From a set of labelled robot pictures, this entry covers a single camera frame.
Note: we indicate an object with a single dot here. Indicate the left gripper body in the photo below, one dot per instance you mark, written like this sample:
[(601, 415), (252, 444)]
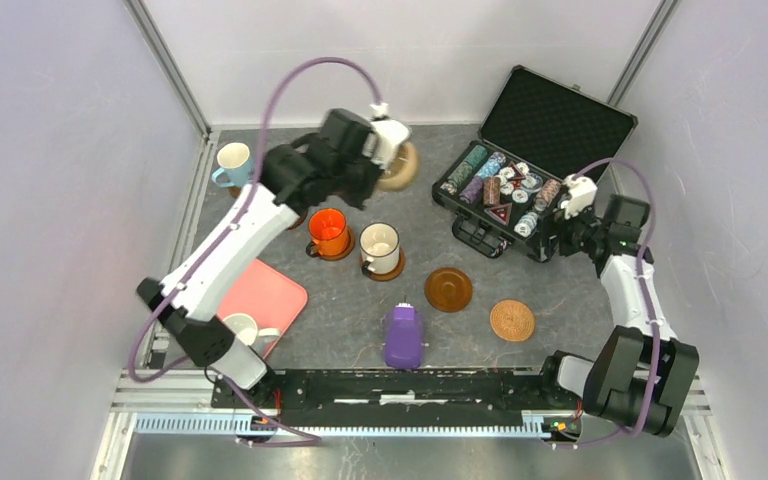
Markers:
[(355, 180)]

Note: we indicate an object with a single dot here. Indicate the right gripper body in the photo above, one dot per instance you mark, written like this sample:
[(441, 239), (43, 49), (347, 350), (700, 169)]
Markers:
[(577, 234)]

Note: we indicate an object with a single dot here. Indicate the orange mug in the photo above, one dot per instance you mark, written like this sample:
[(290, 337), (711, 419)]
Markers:
[(328, 229)]

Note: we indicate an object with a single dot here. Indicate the light blue mug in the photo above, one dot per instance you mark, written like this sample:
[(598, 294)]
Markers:
[(234, 165)]

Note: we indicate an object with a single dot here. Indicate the white mug dark handle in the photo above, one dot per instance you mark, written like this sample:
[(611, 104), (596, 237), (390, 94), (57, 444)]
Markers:
[(380, 244)]

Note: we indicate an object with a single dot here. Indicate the beige mug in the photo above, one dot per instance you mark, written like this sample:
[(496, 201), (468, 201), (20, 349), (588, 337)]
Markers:
[(403, 170)]

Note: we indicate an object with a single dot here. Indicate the woven rattan coaster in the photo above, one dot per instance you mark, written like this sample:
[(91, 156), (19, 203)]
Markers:
[(512, 321)]

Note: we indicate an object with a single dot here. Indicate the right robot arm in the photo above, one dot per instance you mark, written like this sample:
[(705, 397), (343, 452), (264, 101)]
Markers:
[(643, 373)]

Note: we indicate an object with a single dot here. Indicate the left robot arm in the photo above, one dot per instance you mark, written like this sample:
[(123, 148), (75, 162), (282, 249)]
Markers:
[(186, 301)]

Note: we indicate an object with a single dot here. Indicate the red black triangle card box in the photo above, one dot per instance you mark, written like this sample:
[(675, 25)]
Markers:
[(501, 213)]

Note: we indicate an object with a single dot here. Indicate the black poker chip case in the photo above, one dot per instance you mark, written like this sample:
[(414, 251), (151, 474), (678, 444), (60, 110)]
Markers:
[(543, 130)]

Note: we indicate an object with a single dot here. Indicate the pink tray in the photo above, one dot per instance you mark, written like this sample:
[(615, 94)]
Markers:
[(270, 298)]

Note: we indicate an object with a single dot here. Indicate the purple plastic box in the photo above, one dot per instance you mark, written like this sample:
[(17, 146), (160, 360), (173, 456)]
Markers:
[(404, 345)]

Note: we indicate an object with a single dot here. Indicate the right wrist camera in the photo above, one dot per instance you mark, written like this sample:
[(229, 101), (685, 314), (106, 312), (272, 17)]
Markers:
[(582, 191)]

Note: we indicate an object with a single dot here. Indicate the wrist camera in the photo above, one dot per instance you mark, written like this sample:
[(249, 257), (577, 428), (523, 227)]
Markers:
[(582, 191), (389, 134)]

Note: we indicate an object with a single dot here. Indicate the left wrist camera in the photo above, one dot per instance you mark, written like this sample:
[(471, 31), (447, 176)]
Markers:
[(389, 134)]

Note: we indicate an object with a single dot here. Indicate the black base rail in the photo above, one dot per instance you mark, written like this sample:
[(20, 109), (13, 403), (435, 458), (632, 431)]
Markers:
[(435, 397)]

